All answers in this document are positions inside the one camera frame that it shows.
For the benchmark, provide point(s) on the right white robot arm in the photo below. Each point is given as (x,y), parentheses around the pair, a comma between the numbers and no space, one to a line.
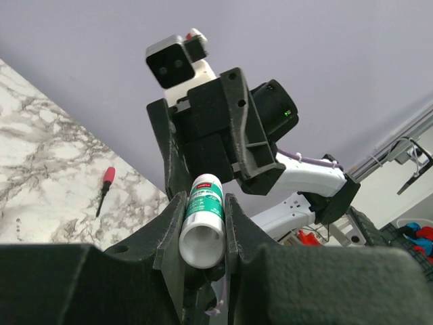
(320,189)

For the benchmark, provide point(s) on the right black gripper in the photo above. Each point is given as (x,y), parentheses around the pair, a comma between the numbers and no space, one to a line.
(203,118)

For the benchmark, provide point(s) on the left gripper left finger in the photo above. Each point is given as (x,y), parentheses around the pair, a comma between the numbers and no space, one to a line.
(137,281)

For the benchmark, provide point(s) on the red black screwdriver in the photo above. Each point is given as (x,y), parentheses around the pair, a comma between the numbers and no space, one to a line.
(107,181)

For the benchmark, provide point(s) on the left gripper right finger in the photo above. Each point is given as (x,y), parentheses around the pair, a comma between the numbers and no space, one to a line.
(274,284)

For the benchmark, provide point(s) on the green white glue stick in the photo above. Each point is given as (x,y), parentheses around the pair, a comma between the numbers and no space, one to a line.
(202,237)

